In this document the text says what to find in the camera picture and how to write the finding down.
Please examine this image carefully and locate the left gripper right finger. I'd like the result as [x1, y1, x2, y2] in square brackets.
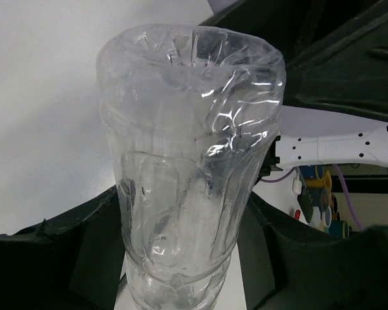
[239, 194, 388, 309]

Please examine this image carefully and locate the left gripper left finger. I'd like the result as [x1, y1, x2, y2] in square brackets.
[0, 187, 125, 309]

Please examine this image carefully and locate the clear bottle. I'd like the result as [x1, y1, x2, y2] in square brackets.
[96, 24, 286, 309]

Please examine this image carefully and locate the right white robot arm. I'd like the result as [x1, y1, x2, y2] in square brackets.
[259, 125, 388, 177]

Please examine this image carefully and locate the black round bin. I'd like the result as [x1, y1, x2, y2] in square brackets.
[204, 1, 388, 122]

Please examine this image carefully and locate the clutter of coloured spools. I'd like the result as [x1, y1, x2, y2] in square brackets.
[288, 165, 350, 239]

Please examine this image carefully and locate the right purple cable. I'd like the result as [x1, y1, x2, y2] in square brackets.
[261, 163, 365, 232]

